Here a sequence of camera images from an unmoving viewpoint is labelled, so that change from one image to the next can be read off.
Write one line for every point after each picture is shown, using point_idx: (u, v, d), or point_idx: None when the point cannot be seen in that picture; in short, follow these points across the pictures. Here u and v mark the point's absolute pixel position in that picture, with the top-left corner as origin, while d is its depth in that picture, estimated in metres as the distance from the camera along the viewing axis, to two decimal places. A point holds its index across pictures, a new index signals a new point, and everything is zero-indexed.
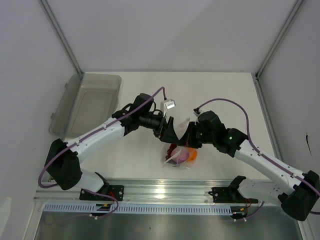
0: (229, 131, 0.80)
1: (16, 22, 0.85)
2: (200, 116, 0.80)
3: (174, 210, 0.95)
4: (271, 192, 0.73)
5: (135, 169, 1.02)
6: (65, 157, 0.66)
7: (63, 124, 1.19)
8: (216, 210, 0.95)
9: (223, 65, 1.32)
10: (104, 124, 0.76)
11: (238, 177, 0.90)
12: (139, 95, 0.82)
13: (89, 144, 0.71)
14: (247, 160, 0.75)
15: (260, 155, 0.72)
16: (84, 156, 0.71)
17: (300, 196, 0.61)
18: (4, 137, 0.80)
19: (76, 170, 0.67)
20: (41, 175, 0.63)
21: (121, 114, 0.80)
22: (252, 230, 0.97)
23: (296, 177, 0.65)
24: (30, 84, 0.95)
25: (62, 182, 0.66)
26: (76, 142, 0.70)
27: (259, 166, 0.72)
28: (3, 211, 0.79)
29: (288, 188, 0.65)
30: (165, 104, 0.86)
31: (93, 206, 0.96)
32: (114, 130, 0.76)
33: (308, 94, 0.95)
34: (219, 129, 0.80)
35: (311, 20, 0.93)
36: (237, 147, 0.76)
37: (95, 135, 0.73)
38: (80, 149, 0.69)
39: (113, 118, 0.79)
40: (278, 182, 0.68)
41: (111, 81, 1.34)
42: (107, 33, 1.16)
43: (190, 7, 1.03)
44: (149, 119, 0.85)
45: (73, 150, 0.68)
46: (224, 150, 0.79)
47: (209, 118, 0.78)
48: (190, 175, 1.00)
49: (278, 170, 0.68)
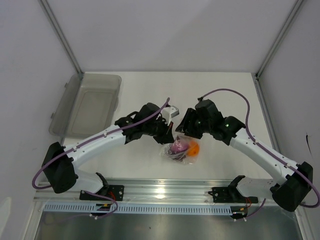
0: (226, 119, 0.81)
1: (17, 22, 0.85)
2: (197, 104, 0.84)
3: (174, 210, 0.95)
4: (265, 185, 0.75)
5: (135, 169, 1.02)
6: (61, 162, 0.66)
7: (63, 125, 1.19)
8: (216, 210, 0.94)
9: (224, 65, 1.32)
10: (105, 131, 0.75)
11: (238, 177, 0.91)
12: (146, 104, 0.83)
13: (86, 151, 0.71)
14: (242, 149, 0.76)
15: (255, 144, 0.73)
16: (80, 163, 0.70)
17: (292, 186, 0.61)
18: (4, 137, 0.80)
19: (71, 176, 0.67)
20: (34, 178, 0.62)
21: (125, 122, 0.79)
22: (252, 230, 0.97)
23: (290, 168, 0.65)
24: (31, 84, 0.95)
25: (56, 186, 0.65)
26: (73, 148, 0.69)
27: (253, 155, 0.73)
28: (3, 211, 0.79)
29: (280, 177, 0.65)
30: (172, 113, 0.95)
31: (93, 206, 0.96)
32: (114, 138, 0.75)
33: (308, 95, 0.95)
34: (215, 116, 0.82)
35: (311, 20, 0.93)
36: (233, 134, 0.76)
37: (93, 142, 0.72)
38: (76, 155, 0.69)
39: (116, 125, 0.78)
40: (272, 171, 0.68)
41: (111, 81, 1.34)
42: (107, 33, 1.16)
43: (190, 7, 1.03)
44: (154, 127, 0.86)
45: (69, 156, 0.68)
46: (220, 138, 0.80)
47: (206, 105, 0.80)
48: (190, 174, 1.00)
49: (272, 159, 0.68)
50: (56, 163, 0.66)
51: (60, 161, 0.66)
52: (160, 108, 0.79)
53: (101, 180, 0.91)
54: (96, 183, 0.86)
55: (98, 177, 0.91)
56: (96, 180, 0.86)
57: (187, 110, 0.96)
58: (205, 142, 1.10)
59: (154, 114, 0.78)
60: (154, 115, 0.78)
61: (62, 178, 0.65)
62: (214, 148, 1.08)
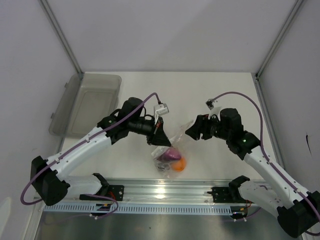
0: (245, 134, 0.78)
1: (17, 22, 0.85)
2: (222, 111, 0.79)
3: (174, 210, 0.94)
4: (271, 201, 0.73)
5: (135, 170, 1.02)
6: (45, 176, 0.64)
7: (63, 125, 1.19)
8: (216, 210, 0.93)
9: (224, 65, 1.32)
10: (87, 137, 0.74)
11: (242, 177, 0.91)
12: (127, 100, 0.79)
13: (70, 161, 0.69)
14: (254, 166, 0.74)
15: (268, 164, 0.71)
16: (67, 173, 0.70)
17: (299, 212, 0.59)
18: (3, 137, 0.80)
19: (60, 188, 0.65)
20: (22, 196, 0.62)
21: (106, 122, 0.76)
22: (251, 230, 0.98)
23: (299, 193, 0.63)
24: (30, 83, 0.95)
25: (47, 199, 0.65)
26: (55, 160, 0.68)
27: (265, 174, 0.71)
28: (2, 211, 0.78)
29: (288, 200, 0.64)
30: (158, 111, 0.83)
31: (93, 206, 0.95)
32: (97, 142, 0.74)
33: (308, 95, 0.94)
34: (237, 130, 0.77)
35: (310, 20, 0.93)
36: (248, 150, 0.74)
37: (75, 150, 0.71)
38: (61, 167, 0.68)
39: (99, 128, 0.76)
40: (279, 192, 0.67)
41: (111, 81, 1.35)
42: (107, 33, 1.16)
43: (190, 7, 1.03)
44: (140, 124, 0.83)
45: (52, 169, 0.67)
46: (234, 151, 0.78)
47: (231, 116, 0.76)
48: (190, 175, 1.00)
49: (282, 182, 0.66)
50: (42, 177, 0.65)
51: (46, 175, 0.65)
52: (143, 102, 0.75)
53: (99, 181, 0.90)
54: (94, 185, 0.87)
55: (96, 178, 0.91)
56: (93, 183, 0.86)
57: (198, 116, 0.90)
58: (205, 143, 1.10)
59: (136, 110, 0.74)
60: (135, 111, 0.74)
61: (49, 191, 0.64)
62: (214, 148, 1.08)
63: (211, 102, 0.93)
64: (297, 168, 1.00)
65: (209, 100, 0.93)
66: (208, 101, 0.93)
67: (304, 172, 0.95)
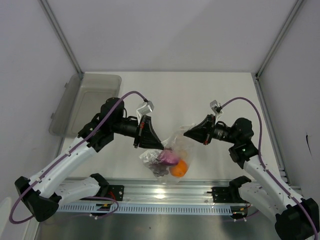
0: (250, 144, 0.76)
1: (17, 23, 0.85)
2: (238, 123, 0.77)
3: (174, 210, 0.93)
4: (270, 207, 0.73)
5: (136, 170, 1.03)
6: (29, 197, 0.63)
7: (63, 124, 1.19)
8: (216, 210, 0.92)
9: (224, 65, 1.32)
10: (67, 150, 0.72)
11: (244, 178, 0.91)
12: (104, 103, 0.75)
13: (53, 178, 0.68)
14: (252, 173, 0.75)
15: (265, 171, 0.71)
16: (51, 190, 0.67)
17: (291, 216, 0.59)
18: (4, 137, 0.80)
19: (47, 206, 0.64)
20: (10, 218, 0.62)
21: (87, 131, 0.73)
22: (251, 229, 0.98)
23: (293, 198, 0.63)
24: (30, 83, 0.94)
25: (36, 217, 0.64)
26: (36, 180, 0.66)
27: (261, 182, 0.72)
28: (3, 210, 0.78)
29: (282, 206, 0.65)
30: (139, 110, 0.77)
31: (93, 206, 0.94)
32: (79, 154, 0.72)
33: (309, 95, 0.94)
34: (244, 141, 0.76)
35: (310, 20, 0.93)
36: (246, 158, 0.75)
37: (57, 167, 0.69)
38: (43, 186, 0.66)
39: (80, 137, 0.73)
40: (275, 198, 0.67)
41: (112, 81, 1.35)
42: (107, 33, 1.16)
43: (190, 7, 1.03)
44: (124, 125, 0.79)
45: (35, 189, 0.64)
46: (234, 158, 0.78)
47: (243, 131, 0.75)
48: (188, 175, 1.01)
49: (277, 187, 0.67)
50: (26, 198, 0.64)
51: (29, 196, 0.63)
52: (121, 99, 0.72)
53: (98, 183, 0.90)
54: (89, 189, 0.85)
55: (95, 178, 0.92)
56: (88, 187, 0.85)
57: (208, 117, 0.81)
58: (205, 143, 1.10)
59: (113, 110, 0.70)
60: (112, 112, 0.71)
61: (36, 210, 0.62)
62: (215, 148, 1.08)
63: (220, 108, 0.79)
64: (297, 168, 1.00)
65: (218, 106, 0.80)
66: (217, 107, 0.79)
67: (304, 171, 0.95)
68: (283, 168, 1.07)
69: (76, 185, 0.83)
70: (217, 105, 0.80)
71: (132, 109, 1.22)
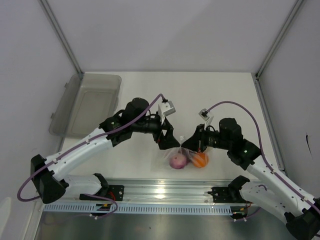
0: (246, 143, 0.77)
1: (17, 22, 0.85)
2: (222, 122, 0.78)
3: (174, 210, 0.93)
4: (276, 206, 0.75)
5: (135, 170, 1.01)
6: (42, 176, 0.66)
7: (63, 125, 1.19)
8: (216, 210, 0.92)
9: (224, 65, 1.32)
10: (86, 138, 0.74)
11: (242, 178, 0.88)
12: (131, 101, 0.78)
13: (68, 162, 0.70)
14: (258, 176, 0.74)
15: (272, 174, 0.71)
16: (63, 174, 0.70)
17: (307, 219, 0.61)
18: (4, 136, 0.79)
19: (56, 188, 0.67)
20: (19, 192, 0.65)
21: (110, 125, 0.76)
22: (251, 230, 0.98)
23: (306, 201, 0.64)
24: (30, 83, 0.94)
25: (43, 196, 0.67)
26: (53, 161, 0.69)
27: (269, 184, 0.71)
28: (3, 210, 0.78)
29: (296, 210, 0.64)
30: (164, 112, 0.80)
31: (93, 206, 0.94)
32: (97, 144, 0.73)
33: (309, 94, 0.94)
34: (238, 140, 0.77)
35: (310, 20, 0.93)
36: (251, 162, 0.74)
37: (74, 152, 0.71)
38: (57, 168, 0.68)
39: (101, 129, 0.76)
40: (287, 201, 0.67)
41: (112, 81, 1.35)
42: (107, 32, 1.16)
43: (190, 7, 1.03)
44: (146, 124, 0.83)
45: (50, 170, 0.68)
46: (237, 162, 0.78)
47: (231, 128, 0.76)
48: (190, 175, 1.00)
49: (289, 191, 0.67)
50: (39, 177, 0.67)
51: (42, 174, 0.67)
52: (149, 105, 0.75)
53: (99, 182, 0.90)
54: (91, 186, 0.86)
55: (97, 178, 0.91)
56: (90, 184, 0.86)
57: (197, 127, 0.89)
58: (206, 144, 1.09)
59: (142, 114, 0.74)
60: (141, 115, 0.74)
61: (47, 190, 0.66)
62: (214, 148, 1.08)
63: (205, 112, 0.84)
64: (297, 168, 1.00)
65: (204, 110, 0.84)
66: (203, 112, 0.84)
67: (304, 171, 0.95)
68: (283, 168, 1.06)
69: (80, 179, 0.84)
70: (202, 110, 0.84)
71: None
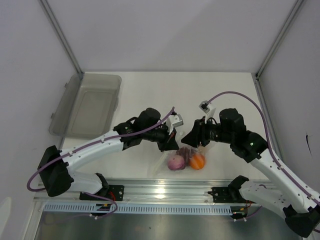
0: (250, 135, 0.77)
1: (17, 22, 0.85)
2: (223, 113, 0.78)
3: (174, 210, 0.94)
4: (275, 202, 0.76)
5: (135, 170, 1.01)
6: (55, 167, 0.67)
7: (63, 125, 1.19)
8: (216, 210, 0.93)
9: (224, 65, 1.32)
10: (102, 137, 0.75)
11: (241, 178, 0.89)
12: (145, 110, 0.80)
13: (82, 156, 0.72)
14: (264, 171, 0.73)
15: (280, 169, 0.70)
16: (75, 167, 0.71)
17: (312, 217, 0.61)
18: (4, 136, 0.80)
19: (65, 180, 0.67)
20: (29, 181, 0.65)
21: (123, 128, 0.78)
22: (250, 230, 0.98)
23: (313, 200, 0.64)
24: (30, 83, 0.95)
25: (50, 189, 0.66)
26: (69, 152, 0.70)
27: (276, 180, 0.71)
28: (3, 210, 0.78)
29: (301, 208, 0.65)
30: (173, 124, 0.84)
31: (93, 206, 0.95)
32: (111, 144, 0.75)
33: (308, 95, 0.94)
34: (240, 131, 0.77)
35: (310, 20, 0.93)
36: (257, 155, 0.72)
37: (88, 149, 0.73)
38: (72, 160, 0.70)
39: (115, 131, 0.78)
40: (292, 199, 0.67)
41: (111, 81, 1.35)
42: (107, 33, 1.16)
43: (190, 7, 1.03)
44: (155, 133, 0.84)
45: (64, 161, 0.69)
46: (242, 155, 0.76)
47: (233, 118, 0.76)
48: (190, 175, 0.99)
49: (295, 188, 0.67)
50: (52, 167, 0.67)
51: (55, 166, 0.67)
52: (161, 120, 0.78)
53: (100, 182, 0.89)
54: (93, 185, 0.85)
55: (99, 178, 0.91)
56: (93, 182, 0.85)
57: (196, 122, 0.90)
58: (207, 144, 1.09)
59: (152, 127, 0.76)
60: (152, 127, 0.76)
61: (57, 181, 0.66)
62: (214, 148, 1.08)
63: (205, 105, 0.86)
64: (297, 168, 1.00)
65: (204, 102, 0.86)
66: (203, 104, 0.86)
67: (304, 172, 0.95)
68: None
69: (84, 176, 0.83)
70: (202, 102, 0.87)
71: (132, 110, 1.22)
